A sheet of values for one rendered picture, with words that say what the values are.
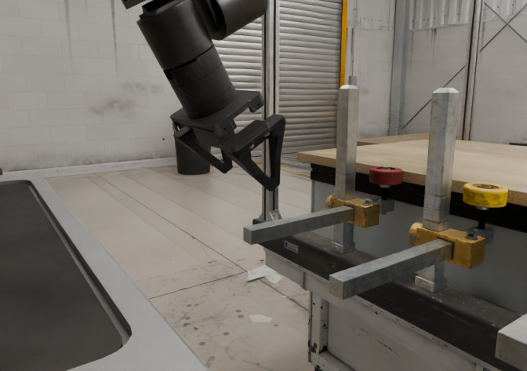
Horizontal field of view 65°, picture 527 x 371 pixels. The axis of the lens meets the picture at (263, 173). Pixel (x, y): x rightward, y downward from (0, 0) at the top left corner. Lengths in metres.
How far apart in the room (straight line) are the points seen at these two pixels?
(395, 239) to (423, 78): 8.45
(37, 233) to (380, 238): 1.15
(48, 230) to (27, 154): 6.04
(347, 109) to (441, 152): 0.26
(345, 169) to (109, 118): 5.52
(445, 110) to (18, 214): 0.75
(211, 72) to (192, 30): 0.04
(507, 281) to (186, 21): 0.90
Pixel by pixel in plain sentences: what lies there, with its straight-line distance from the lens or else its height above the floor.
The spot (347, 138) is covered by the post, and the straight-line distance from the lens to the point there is 1.00.
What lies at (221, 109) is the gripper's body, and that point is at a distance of 0.42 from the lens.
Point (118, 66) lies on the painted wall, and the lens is 6.40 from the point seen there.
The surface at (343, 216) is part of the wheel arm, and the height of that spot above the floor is 0.81.
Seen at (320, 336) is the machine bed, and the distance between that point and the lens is 1.62.
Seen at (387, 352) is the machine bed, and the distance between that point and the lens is 1.45.
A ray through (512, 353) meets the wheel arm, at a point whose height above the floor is 0.83.
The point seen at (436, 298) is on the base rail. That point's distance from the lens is 0.91.
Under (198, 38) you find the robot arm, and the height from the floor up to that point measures 1.14.
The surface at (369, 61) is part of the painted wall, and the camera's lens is 9.31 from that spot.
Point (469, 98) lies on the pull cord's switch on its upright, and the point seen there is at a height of 1.07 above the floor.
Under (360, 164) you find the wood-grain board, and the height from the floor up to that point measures 0.90.
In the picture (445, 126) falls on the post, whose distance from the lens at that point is 0.85.
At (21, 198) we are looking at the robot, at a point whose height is 1.04.
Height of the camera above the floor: 1.09
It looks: 11 degrees down
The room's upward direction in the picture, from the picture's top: straight up
